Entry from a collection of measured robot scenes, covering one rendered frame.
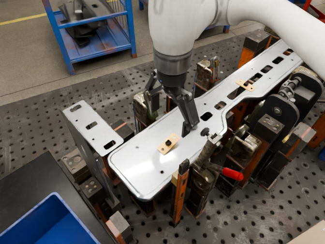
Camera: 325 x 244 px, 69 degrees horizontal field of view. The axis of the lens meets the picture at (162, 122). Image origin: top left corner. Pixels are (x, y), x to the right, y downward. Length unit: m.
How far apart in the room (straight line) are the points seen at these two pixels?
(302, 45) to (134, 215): 0.86
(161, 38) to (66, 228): 0.54
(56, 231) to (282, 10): 0.73
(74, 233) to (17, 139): 0.82
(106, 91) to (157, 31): 1.04
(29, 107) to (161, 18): 1.21
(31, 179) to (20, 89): 2.13
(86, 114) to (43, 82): 1.94
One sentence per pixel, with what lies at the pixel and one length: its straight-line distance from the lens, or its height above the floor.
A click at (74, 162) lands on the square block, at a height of 1.06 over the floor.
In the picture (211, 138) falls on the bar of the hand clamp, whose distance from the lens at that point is 0.62.
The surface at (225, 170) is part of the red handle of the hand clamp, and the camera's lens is 0.67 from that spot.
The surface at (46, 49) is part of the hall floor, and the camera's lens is 3.41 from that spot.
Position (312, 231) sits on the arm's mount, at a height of 0.74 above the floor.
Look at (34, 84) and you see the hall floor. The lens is 2.90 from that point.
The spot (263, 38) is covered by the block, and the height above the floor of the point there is 1.03.
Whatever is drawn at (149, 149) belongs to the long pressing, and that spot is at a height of 1.00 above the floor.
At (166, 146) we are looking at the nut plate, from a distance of 0.83.
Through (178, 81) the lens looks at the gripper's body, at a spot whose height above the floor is 1.33.
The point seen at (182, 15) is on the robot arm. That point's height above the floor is 1.49.
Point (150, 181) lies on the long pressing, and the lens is 0.77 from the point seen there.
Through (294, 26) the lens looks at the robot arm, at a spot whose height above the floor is 1.50.
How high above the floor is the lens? 1.70
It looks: 51 degrees down
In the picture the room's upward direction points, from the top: straight up
